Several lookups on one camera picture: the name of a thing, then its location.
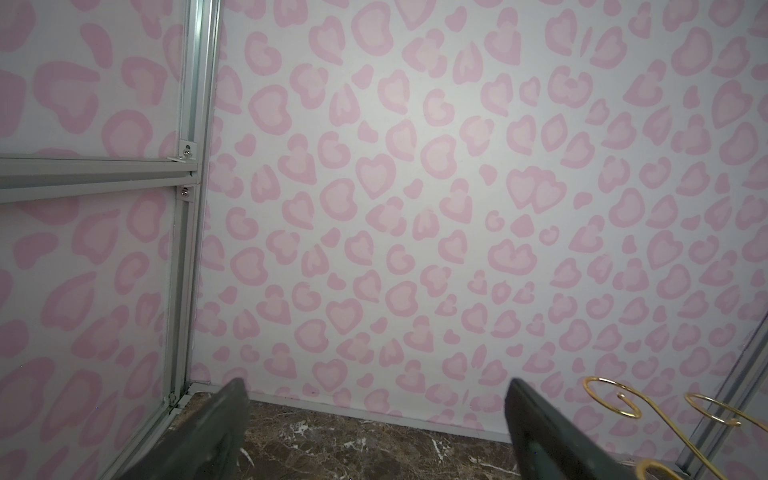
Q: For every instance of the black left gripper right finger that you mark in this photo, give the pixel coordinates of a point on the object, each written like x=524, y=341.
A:
x=548, y=446

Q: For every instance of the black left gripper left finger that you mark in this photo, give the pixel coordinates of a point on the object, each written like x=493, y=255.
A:
x=205, y=446

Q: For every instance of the gold wire glass rack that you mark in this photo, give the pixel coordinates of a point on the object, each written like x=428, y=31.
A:
x=628, y=395

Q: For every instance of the aluminium frame post right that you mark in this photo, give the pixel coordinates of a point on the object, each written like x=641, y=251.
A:
x=738, y=364

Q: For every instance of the aluminium frame post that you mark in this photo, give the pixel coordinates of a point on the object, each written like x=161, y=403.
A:
x=200, y=57
x=738, y=364

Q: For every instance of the aluminium diagonal frame bar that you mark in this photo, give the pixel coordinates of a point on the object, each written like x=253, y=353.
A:
x=32, y=179

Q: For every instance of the aluminium frame post left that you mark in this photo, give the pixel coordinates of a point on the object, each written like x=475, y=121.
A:
x=200, y=57

